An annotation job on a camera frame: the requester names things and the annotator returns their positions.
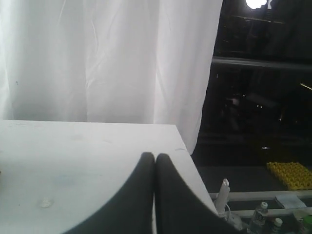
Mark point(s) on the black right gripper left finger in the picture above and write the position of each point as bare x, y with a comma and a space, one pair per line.
130, 210

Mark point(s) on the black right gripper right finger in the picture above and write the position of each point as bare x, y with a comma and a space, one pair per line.
178, 209

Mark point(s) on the white plastic bottle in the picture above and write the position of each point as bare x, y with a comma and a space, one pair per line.
222, 197

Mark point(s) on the clear bottle white cap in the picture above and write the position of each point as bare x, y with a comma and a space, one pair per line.
258, 219

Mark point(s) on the white crumb near carton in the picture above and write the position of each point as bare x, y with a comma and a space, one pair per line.
46, 202

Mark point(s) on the small bottle white cap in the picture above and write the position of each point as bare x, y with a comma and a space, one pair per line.
276, 226

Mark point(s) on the white backdrop curtain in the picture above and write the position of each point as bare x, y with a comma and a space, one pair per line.
124, 61

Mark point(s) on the bright round lamp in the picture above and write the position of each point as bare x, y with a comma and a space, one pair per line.
255, 4

